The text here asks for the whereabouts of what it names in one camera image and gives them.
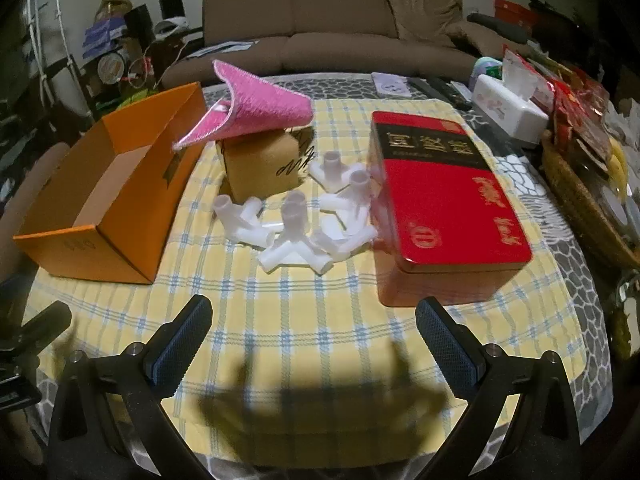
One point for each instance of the red cardboard box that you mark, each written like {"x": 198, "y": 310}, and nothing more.
{"x": 515, "y": 12}

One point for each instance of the black remote control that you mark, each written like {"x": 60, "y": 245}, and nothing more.
{"x": 445, "y": 92}

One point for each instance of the tan throw pillow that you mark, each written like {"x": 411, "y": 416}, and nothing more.
{"x": 475, "y": 40}

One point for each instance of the green bag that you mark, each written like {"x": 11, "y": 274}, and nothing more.
{"x": 134, "y": 96}

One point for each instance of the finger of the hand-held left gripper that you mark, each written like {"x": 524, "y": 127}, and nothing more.
{"x": 47, "y": 322}

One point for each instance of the stack of blue boxes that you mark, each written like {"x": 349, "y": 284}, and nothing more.
{"x": 102, "y": 35}

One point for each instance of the brown sofa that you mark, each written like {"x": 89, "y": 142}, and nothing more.
{"x": 340, "y": 45}

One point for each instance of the red snack packets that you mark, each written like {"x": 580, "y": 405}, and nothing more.
{"x": 580, "y": 110}

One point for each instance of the yellow plaid tablecloth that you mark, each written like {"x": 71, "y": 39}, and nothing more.
{"x": 310, "y": 320}

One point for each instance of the pink woven cloth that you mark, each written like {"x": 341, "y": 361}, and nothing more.
{"x": 260, "y": 105}

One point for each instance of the white metal rack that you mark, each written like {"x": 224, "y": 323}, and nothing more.
{"x": 50, "y": 60}

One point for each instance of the white headset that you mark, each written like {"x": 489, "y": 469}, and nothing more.
{"x": 170, "y": 26}

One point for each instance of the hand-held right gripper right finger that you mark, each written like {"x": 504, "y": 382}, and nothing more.
{"x": 450, "y": 355}

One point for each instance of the dark cushion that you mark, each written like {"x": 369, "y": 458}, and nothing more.
{"x": 500, "y": 27}

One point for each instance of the black speaker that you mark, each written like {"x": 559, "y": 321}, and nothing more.
{"x": 171, "y": 7}

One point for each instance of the brown sofa cushion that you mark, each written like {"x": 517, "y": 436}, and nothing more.
{"x": 422, "y": 15}

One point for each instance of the red tin box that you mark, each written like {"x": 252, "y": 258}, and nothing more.
{"x": 440, "y": 200}

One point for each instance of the green white bottle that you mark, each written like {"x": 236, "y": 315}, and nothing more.
{"x": 487, "y": 67}

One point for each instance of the round tin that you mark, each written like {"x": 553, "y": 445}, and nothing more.
{"x": 111, "y": 67}

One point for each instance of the brown kraft paper box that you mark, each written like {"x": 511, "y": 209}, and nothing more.
{"x": 255, "y": 165}

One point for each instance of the papers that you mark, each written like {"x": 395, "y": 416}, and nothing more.
{"x": 220, "y": 49}

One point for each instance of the white tissue box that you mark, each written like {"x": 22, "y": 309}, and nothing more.
{"x": 505, "y": 110}

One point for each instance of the wicker basket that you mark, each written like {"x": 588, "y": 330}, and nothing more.
{"x": 575, "y": 200}

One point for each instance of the orange cardboard box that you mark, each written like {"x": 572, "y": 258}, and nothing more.
{"x": 125, "y": 255}

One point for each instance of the white plastic pipe connector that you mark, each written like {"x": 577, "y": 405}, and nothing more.
{"x": 345, "y": 237}
{"x": 352, "y": 192}
{"x": 330, "y": 167}
{"x": 237, "y": 217}
{"x": 292, "y": 240}

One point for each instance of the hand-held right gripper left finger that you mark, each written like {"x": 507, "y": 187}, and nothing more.
{"x": 175, "y": 355}

